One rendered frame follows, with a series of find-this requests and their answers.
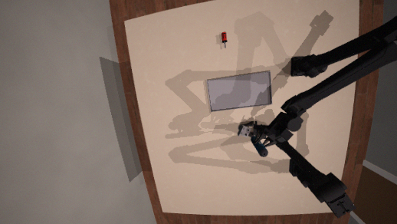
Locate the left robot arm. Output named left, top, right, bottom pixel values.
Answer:
left=275, top=139, right=356, bottom=218

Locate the red hand screwdriver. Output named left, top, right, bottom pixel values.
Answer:
left=221, top=32, right=227, bottom=44

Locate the grey metal bracket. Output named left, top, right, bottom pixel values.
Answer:
left=238, top=125, right=251, bottom=137

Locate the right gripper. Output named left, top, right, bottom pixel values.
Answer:
left=254, top=124, right=277, bottom=147

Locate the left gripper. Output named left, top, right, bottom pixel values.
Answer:
left=242, top=121, right=258, bottom=137

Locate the blue electric screwdriver barrel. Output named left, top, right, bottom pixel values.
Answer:
left=251, top=135, right=268, bottom=157

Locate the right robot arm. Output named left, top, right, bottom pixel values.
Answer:
left=267, top=16, right=397, bottom=142

